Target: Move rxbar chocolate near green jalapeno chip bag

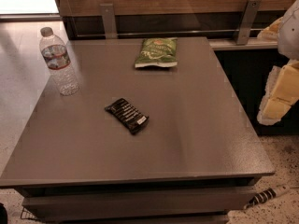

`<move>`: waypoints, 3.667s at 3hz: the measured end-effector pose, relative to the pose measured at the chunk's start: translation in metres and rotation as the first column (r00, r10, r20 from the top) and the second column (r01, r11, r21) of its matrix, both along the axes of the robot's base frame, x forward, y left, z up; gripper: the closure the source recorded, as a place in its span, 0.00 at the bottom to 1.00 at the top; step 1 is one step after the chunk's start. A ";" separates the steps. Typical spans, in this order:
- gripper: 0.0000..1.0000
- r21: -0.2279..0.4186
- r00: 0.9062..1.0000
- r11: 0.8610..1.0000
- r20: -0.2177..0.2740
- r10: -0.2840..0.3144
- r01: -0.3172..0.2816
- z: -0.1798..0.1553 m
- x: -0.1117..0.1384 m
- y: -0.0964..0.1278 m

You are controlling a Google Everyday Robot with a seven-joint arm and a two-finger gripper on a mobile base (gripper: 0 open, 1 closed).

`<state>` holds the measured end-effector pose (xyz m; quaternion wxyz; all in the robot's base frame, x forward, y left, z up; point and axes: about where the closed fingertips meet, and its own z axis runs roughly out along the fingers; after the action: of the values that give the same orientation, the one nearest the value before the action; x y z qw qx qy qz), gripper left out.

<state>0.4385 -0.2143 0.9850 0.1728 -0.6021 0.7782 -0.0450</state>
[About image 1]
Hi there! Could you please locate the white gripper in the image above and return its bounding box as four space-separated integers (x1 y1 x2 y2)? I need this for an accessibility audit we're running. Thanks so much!
257 0 299 126

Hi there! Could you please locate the black rxbar chocolate bar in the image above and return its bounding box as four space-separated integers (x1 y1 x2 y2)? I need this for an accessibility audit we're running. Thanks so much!
105 98 150 134

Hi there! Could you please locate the green jalapeno chip bag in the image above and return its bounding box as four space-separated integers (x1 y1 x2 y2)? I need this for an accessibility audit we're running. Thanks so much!
135 37 178 68

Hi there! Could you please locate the clear plastic water bottle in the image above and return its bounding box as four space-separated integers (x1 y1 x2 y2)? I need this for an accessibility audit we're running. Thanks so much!
39 27 79 96

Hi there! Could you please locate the right metal bracket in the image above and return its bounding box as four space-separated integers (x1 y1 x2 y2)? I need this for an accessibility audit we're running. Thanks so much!
235 0 262 45

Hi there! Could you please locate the metal bracket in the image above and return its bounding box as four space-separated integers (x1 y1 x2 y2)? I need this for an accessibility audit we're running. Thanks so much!
100 3 118 39
235 0 262 45

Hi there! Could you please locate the black white striped cable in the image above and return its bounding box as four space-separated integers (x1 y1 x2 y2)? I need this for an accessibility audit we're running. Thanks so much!
243 184 291 210

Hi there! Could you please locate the left metal bracket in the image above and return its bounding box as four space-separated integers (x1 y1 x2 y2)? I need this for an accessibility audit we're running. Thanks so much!
100 3 118 39

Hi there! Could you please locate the wire rack corner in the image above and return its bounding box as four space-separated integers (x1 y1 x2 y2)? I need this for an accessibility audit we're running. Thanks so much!
20 208 38 221

